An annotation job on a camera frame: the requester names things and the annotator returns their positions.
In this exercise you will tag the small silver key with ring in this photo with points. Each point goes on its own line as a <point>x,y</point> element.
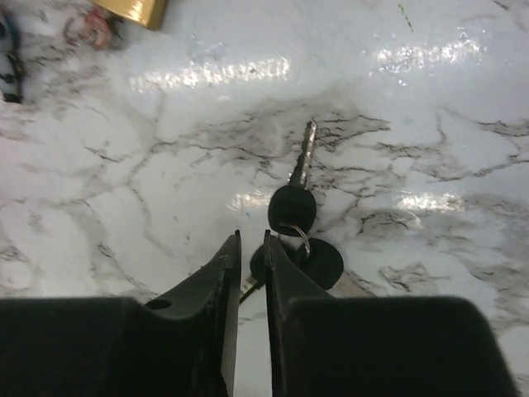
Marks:
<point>95,28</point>

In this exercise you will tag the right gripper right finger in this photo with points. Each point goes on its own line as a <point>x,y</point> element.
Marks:
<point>400,346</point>

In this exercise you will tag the large brass padlock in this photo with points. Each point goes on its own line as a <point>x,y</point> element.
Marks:
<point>146,13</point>

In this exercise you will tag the black-headed key bunch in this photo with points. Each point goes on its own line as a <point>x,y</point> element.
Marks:
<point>292,212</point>

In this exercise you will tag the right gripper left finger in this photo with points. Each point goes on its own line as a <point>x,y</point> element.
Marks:
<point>182,343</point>

